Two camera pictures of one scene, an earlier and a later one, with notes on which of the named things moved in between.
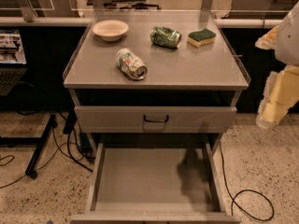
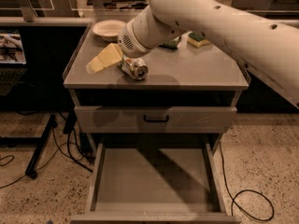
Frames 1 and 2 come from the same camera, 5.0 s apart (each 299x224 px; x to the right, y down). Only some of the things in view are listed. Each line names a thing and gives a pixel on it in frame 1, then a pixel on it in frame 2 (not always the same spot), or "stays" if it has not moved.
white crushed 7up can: [132, 65] stays
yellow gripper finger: [280, 92] to [140, 35]
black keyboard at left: [8, 78] stays
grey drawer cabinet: [156, 91] stays
